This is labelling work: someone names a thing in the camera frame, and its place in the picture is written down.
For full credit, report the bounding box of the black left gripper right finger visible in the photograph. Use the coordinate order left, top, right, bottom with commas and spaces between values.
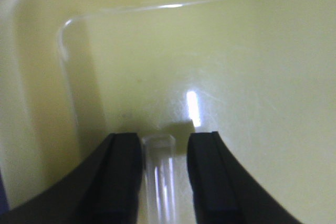
187, 132, 299, 223

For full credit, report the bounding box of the short transparent test tube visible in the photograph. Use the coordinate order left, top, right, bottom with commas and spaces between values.
142, 134, 177, 223

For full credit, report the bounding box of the yellow plastic tray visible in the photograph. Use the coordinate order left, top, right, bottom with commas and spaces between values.
1, 0, 335, 223

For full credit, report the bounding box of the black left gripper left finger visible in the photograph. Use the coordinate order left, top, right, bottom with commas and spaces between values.
1, 133, 143, 223

